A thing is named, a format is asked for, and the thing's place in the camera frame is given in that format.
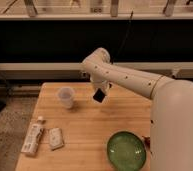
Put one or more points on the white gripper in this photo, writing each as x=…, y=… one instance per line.
x=103, y=85

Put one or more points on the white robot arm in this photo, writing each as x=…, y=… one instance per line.
x=171, y=128

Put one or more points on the small white packet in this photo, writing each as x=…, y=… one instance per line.
x=55, y=138

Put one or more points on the white tube with cap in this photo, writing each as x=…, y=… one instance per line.
x=33, y=137

